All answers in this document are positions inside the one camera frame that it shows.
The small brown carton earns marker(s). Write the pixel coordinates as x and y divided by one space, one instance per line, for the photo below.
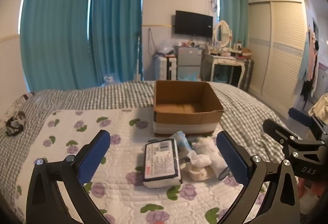
246 52

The small blue tissue packet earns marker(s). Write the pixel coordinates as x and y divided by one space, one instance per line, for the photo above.
183 143

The narrow teal curtain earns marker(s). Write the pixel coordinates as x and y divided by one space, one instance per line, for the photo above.
232 13

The white floral quilt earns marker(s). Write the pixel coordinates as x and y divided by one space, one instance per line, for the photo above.
123 203

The small photo frame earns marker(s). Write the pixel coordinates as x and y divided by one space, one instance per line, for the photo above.
217 44

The beige sock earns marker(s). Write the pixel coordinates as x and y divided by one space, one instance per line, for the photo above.
197 175

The blue plastic bag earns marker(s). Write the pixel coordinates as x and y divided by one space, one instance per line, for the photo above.
189 75

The oval white mirror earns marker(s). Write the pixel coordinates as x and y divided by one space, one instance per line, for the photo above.
221 33

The teal corner curtain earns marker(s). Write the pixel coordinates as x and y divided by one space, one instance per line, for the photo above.
115 29

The black white cloth item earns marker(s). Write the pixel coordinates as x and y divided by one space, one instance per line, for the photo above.
16 122

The brown cardboard box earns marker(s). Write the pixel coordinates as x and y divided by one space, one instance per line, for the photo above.
184 121

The wide teal curtain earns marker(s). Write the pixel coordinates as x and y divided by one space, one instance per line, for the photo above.
56 29

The white dressing table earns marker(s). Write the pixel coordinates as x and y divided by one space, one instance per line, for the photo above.
223 60

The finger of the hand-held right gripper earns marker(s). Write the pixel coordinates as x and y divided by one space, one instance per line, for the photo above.
276 131
299 113

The hanging clothes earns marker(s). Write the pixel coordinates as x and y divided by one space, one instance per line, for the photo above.
310 65

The black wall television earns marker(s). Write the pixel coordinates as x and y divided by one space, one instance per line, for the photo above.
193 22

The cream louvred wardrobe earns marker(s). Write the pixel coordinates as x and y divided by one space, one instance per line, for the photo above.
279 54

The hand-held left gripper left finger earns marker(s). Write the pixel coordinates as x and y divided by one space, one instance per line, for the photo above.
94 154

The white suitcase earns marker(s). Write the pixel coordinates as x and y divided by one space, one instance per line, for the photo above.
166 67

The small grey fridge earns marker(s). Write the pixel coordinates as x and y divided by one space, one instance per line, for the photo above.
187 60

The clear plastic bag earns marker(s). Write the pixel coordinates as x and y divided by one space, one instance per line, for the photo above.
165 48

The grey checked bed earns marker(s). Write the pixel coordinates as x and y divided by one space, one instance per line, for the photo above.
246 113

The large white tissue pack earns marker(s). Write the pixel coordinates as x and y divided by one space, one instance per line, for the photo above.
160 160

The dark suitcase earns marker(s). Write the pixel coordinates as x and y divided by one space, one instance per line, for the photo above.
248 75

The white fluffy sock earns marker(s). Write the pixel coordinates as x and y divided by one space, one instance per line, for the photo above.
208 145

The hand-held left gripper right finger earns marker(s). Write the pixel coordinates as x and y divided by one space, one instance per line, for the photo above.
233 160

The person's right hand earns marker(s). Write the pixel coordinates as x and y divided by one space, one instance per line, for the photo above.
306 185

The beige cloth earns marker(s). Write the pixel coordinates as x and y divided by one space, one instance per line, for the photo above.
320 106

